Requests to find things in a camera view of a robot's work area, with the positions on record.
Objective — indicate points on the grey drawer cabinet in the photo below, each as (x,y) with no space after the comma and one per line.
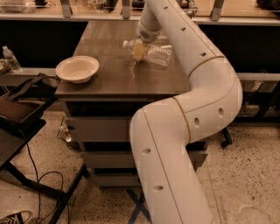
(120,87)

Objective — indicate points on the black cart with bag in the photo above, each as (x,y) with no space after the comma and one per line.
(20,121)

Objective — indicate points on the small water bottle on shelf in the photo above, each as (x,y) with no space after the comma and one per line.
(11,59)

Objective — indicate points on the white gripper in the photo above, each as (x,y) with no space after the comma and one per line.
(147,35)

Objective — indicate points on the top grey drawer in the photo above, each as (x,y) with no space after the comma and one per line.
(99,129)

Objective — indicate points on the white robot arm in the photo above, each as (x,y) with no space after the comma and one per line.
(160,131)

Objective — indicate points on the grey drawer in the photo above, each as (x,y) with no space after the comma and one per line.
(115,180)
(99,129)
(125,160)

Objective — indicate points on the bottom grey drawer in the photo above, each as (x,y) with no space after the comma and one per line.
(115,180)

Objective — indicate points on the middle grey drawer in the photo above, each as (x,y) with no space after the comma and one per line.
(125,160)

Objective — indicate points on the white paper bowl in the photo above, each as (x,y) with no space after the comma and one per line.
(77,69)

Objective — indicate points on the clear plastic water bottle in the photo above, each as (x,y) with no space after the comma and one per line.
(155,54)

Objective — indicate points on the black white sneaker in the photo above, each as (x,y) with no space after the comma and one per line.
(17,218)

